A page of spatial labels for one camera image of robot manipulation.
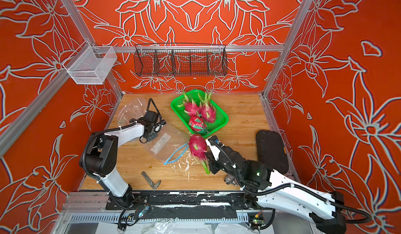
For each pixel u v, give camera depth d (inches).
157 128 33.8
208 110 38.0
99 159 18.7
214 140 23.2
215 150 22.7
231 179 30.0
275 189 17.5
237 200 28.8
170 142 36.7
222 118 38.9
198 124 35.4
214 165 23.3
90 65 36.2
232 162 18.2
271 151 32.8
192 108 38.7
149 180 31.2
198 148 26.4
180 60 38.9
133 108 39.7
